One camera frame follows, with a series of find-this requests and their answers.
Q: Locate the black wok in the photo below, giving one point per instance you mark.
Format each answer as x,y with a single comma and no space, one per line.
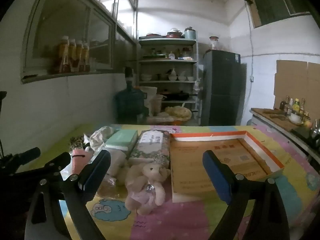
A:
175,96

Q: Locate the aluminium sliding window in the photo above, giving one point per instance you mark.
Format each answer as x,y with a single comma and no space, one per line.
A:
75,17

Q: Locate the pot with glass lid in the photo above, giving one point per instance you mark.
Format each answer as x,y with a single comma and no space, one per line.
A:
174,33

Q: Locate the green tissue box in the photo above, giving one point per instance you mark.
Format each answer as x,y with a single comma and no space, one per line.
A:
121,140

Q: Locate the white metal shelf rack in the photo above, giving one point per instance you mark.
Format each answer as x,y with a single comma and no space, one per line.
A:
166,61

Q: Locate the white bucket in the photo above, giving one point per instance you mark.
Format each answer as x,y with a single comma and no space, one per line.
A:
148,92

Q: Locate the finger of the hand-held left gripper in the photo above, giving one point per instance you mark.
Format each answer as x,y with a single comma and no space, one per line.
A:
27,153
53,166

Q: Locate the orange basin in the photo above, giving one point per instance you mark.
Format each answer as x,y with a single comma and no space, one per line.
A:
181,122

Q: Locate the leopard print cloth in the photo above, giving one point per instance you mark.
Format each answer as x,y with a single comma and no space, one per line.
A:
76,141

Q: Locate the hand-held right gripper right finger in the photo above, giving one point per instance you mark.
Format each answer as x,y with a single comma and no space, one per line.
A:
216,177

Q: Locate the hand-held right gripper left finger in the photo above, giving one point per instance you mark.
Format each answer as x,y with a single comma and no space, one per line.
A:
96,170

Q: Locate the black stove top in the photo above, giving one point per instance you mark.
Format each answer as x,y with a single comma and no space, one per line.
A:
303,135

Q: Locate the white crumpled cloth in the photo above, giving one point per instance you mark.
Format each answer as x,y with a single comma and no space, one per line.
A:
98,136

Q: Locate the white bowl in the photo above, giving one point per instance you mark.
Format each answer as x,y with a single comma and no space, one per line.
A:
296,118

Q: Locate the translucent plastic container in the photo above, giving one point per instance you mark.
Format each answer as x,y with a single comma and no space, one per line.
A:
156,105

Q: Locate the glass jar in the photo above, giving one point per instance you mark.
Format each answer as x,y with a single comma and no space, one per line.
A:
214,43

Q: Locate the basket of dried food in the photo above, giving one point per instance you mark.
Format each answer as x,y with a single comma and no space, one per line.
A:
178,112

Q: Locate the colourful cartoon play mat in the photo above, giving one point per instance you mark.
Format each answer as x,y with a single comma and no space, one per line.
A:
175,222

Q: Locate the cream teddy bear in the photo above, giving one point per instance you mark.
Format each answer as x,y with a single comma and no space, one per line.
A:
147,180

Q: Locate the red pan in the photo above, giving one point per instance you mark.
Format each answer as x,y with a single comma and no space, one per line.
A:
153,35

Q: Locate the pink towel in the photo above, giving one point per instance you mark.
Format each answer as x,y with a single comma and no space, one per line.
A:
80,161

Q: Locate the dark refrigerator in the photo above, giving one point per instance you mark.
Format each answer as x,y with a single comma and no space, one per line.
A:
222,87

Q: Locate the kitchen counter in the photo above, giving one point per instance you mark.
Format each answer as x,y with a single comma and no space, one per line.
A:
275,122

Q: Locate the white ceramic jug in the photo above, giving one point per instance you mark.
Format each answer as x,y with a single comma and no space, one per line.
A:
172,75

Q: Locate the floral tissue pack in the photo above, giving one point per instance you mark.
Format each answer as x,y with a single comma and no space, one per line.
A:
150,146

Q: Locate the blue water jug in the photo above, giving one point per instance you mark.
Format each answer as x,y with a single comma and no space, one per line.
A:
130,103

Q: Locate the orange-edged cardboard box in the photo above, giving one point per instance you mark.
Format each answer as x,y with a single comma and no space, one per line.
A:
195,165

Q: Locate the beige cloth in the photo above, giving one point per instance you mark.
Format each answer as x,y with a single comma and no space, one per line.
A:
115,162

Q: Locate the cluster of condiment bottles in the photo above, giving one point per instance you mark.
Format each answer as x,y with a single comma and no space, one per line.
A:
296,105

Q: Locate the light blue kettle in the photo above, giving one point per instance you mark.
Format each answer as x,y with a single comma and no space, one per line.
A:
190,33

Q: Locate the cardboard sheet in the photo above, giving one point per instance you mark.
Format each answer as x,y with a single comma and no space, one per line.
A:
292,80

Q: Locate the green screened window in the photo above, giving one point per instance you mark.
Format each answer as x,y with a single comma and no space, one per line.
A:
272,2

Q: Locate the metal faucet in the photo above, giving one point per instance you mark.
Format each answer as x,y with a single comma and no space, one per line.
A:
315,130

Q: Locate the row of white bowls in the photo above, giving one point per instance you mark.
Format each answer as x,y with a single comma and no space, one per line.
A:
160,77

